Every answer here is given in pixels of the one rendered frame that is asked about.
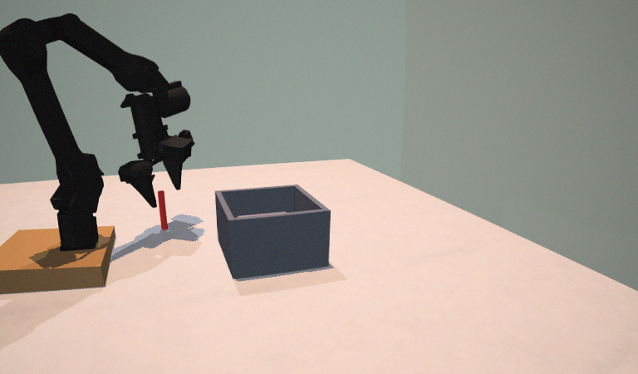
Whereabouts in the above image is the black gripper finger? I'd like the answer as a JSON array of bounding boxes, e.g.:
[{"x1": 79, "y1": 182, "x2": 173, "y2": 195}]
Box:
[
  {"x1": 163, "y1": 159, "x2": 183, "y2": 190},
  {"x1": 126, "y1": 175, "x2": 157, "y2": 208}
]

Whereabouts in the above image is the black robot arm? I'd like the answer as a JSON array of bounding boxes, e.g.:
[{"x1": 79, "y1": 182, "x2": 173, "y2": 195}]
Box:
[{"x1": 0, "y1": 13, "x2": 195, "y2": 252}]

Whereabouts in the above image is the red tapered peg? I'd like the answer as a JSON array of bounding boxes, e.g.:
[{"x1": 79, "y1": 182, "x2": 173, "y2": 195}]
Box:
[{"x1": 158, "y1": 190, "x2": 168, "y2": 229}]

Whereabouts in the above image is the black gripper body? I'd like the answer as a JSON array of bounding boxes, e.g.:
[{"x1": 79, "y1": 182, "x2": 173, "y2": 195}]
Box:
[{"x1": 118, "y1": 121, "x2": 168, "y2": 182}]

